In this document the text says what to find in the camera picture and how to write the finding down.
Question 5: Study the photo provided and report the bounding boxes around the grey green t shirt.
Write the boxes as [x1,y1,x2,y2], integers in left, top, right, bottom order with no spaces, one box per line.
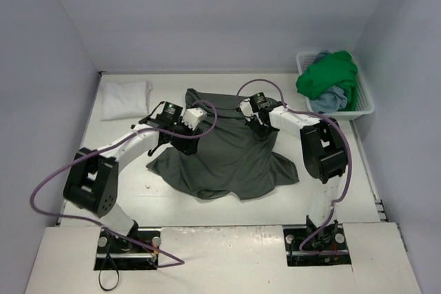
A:
[146,88,299,200]

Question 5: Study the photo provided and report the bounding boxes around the white t shirt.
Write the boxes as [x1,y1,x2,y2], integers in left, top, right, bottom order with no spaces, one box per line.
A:
[101,81,152,121]

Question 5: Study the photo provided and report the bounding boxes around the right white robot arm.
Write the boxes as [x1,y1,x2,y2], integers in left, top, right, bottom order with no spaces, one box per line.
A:
[236,92,348,247]

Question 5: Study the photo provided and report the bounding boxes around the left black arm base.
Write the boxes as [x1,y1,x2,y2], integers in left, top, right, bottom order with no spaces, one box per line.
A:
[94,229,159,271]

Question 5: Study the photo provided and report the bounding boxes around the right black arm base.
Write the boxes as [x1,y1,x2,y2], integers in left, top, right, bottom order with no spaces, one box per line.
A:
[283,218,351,267]

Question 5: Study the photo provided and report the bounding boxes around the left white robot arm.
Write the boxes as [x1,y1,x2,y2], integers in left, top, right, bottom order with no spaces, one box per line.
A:
[63,101,207,253]

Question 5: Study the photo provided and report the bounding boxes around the blue t shirt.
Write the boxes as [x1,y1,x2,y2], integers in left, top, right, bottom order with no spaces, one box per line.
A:
[304,51,353,113]

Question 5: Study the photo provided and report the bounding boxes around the white laundry basket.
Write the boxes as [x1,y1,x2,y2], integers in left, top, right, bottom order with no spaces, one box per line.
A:
[296,51,375,120]

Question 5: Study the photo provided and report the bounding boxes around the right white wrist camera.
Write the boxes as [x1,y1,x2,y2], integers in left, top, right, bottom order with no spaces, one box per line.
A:
[236,101,254,118]

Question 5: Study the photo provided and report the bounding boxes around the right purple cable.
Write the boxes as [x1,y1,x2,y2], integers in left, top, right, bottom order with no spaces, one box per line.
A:
[236,79,352,256]

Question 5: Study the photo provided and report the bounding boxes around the purple cable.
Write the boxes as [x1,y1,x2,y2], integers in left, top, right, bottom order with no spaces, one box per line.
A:
[30,100,218,269]
[236,79,352,256]

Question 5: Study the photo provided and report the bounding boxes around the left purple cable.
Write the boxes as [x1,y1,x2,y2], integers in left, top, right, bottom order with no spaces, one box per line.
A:
[30,100,218,269]

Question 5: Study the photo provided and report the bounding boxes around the black thin looped cable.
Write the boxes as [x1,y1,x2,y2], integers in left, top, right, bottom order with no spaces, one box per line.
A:
[98,252,121,290]

